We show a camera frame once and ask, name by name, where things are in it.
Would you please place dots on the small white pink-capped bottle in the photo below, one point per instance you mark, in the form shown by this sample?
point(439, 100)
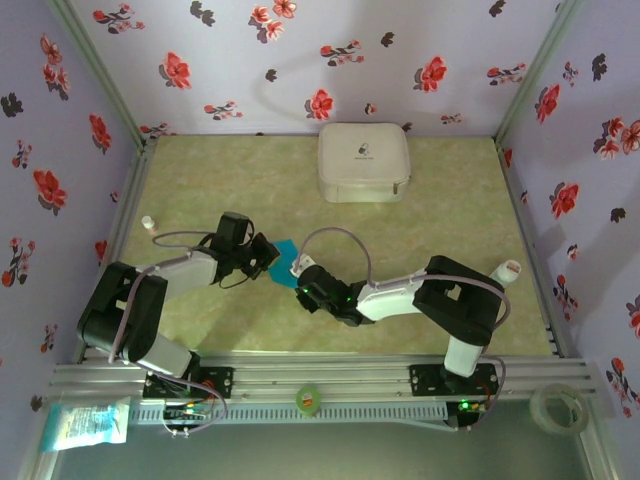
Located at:
point(148, 222)

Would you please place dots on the aluminium side rail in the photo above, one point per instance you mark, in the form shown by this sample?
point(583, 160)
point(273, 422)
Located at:
point(515, 200)
point(129, 200)

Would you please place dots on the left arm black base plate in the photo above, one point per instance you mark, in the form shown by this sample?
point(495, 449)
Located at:
point(222, 382)

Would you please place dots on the blue white plastic packet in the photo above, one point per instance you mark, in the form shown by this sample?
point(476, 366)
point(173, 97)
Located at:
point(85, 425)

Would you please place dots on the aluminium corner post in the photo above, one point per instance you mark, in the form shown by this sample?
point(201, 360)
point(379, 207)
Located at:
point(102, 75)
point(537, 70)

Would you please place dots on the aluminium front mounting rail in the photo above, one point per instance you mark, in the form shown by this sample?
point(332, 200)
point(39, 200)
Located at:
point(325, 372)

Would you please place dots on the white bottle with red label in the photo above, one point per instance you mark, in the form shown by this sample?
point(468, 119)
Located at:
point(507, 272)

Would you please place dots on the small circuit board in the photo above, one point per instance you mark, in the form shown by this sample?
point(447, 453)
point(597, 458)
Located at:
point(187, 412)
point(470, 406)

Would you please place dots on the clear adhesive tape roll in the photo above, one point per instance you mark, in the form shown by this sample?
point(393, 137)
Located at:
point(537, 412)

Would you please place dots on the aluminium lower frame bar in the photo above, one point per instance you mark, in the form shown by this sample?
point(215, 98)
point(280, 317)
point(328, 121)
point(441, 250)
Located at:
point(40, 467)
point(600, 460)

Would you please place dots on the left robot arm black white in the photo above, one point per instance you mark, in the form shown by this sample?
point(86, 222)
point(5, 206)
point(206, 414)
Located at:
point(120, 315)

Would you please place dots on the white zipped fabric case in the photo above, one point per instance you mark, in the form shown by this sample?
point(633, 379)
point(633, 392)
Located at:
point(365, 160)

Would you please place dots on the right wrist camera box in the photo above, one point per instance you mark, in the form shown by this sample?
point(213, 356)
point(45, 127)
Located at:
point(303, 263)

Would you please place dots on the green round lidded cup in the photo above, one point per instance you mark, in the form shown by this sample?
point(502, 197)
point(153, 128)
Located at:
point(308, 399)

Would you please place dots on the blue square paper sheet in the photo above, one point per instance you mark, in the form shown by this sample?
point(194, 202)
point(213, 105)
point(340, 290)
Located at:
point(286, 260)

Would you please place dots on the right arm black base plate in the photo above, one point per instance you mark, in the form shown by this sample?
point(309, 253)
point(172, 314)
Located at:
point(425, 380)

